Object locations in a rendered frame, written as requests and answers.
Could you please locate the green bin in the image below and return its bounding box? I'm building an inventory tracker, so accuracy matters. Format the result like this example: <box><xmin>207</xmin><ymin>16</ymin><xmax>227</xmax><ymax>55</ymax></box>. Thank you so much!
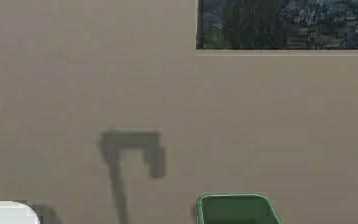
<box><xmin>196</xmin><ymin>192</ymin><xmax>283</xmax><ymax>224</ymax></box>

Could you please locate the window with outdoor view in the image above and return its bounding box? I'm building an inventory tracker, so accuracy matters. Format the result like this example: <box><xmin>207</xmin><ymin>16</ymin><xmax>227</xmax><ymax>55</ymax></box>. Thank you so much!
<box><xmin>195</xmin><ymin>0</ymin><xmax>358</xmax><ymax>56</ymax></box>

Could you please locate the white rounded object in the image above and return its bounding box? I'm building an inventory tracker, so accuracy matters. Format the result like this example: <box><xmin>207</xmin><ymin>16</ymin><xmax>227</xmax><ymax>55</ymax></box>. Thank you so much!
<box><xmin>0</xmin><ymin>200</ymin><xmax>41</xmax><ymax>224</ymax></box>

